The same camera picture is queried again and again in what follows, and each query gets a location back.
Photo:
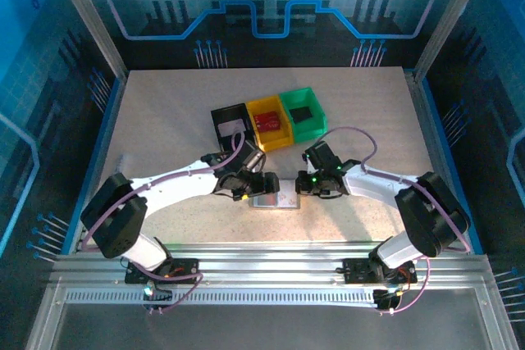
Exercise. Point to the grey card holder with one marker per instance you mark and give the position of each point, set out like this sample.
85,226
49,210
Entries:
287,199

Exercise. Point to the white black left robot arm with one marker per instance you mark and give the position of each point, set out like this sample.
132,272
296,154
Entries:
172,188

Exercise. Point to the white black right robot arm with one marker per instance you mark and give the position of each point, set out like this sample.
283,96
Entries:
369,186

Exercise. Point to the white card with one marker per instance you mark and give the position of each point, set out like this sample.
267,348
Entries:
231,128

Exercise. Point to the black card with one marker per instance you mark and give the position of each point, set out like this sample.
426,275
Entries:
300,115

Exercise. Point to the yellow plastic bin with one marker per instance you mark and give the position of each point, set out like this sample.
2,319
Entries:
270,143

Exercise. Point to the green plastic bin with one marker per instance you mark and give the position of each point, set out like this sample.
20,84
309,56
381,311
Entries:
307,133

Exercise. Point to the red circuit board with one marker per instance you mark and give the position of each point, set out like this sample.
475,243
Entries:
267,121

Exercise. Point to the black plastic bin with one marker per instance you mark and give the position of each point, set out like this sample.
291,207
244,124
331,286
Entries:
229,113

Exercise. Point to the blue table side strip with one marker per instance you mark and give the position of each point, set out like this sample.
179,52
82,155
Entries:
109,120
437,120

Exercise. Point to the black controller box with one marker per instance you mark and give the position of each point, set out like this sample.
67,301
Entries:
385,298
158,294

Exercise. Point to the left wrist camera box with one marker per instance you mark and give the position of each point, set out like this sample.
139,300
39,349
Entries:
254,159

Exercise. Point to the aluminium rail frame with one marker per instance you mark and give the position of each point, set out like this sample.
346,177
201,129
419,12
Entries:
266,255

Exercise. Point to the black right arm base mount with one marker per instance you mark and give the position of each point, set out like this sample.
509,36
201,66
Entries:
357,272

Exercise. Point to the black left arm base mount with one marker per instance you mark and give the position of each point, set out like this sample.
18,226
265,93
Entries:
184,270

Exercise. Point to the aluminium side rail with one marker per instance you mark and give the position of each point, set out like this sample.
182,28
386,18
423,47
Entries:
426,120

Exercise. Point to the aluminium frame post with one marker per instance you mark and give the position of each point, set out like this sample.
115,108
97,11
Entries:
87,18
451,18

